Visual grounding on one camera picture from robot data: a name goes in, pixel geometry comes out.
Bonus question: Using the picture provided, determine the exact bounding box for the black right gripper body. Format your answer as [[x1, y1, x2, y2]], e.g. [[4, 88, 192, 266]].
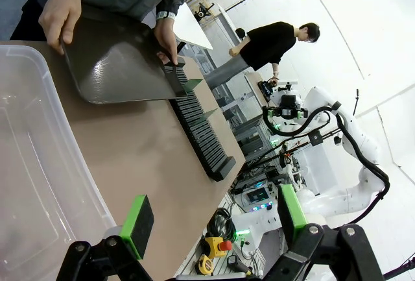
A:
[[274, 94, 300, 119]]

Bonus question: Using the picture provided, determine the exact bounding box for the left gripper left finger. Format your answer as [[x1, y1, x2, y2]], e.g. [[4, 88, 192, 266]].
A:
[[56, 195, 155, 281]]

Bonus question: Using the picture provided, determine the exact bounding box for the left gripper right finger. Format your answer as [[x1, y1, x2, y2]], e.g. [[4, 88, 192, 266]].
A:
[[261, 183, 385, 281]]

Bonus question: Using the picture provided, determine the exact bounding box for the green perforated circuit board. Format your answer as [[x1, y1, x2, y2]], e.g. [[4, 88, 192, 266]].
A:
[[181, 79, 204, 93], [197, 108, 218, 123]]

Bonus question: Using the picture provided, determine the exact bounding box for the black plastic tray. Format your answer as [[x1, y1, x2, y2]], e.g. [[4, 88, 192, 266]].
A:
[[60, 13, 189, 105]]

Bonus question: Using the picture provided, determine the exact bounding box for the person's left hand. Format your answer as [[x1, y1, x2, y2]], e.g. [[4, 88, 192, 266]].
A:
[[153, 19, 179, 66]]

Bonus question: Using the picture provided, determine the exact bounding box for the person's right hand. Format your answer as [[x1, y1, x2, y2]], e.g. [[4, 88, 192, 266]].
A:
[[38, 0, 83, 56]]

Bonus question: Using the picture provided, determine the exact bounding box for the black handheld controller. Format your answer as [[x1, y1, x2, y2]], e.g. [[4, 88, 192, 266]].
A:
[[259, 80, 276, 97]]

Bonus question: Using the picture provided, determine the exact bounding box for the grey metal shelf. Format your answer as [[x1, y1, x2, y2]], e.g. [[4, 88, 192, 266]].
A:
[[194, 11, 279, 165]]

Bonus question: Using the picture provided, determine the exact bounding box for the wooden workbench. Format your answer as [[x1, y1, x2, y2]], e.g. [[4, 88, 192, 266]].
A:
[[243, 71, 273, 108]]

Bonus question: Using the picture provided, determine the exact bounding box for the computer with RGB fans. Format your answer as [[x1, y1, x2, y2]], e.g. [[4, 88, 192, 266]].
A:
[[239, 182, 276, 212]]

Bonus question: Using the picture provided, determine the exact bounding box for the bystander in black T-shirt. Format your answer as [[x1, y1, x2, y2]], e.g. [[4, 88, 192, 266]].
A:
[[204, 21, 322, 90]]

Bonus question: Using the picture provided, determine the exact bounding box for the black slotted PCB rack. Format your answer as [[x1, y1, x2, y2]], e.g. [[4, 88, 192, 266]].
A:
[[161, 56, 237, 183]]

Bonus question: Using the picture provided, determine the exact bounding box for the black handheld tool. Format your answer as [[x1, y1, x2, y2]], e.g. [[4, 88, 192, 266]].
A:
[[226, 254, 252, 277]]

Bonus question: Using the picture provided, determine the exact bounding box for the yellow tape measure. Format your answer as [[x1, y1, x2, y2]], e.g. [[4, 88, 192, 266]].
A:
[[195, 254, 215, 276]]

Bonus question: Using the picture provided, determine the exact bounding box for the yellow emergency stop box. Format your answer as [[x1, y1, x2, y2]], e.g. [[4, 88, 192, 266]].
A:
[[203, 236, 233, 259]]

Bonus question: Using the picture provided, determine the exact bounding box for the white table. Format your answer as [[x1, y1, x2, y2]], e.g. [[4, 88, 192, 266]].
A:
[[173, 1, 214, 51]]

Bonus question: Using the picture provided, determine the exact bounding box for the clear plastic storage box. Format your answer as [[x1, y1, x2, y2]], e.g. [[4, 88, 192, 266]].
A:
[[0, 44, 117, 281]]

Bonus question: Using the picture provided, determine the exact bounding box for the white wrist band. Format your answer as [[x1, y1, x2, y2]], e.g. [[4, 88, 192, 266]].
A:
[[155, 10, 176, 22]]

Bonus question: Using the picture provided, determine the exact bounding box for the coiled black cable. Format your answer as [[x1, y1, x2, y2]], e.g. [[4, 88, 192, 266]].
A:
[[206, 207, 237, 241]]

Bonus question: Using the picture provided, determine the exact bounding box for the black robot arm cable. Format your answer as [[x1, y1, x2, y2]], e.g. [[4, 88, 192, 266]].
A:
[[261, 101, 390, 226]]

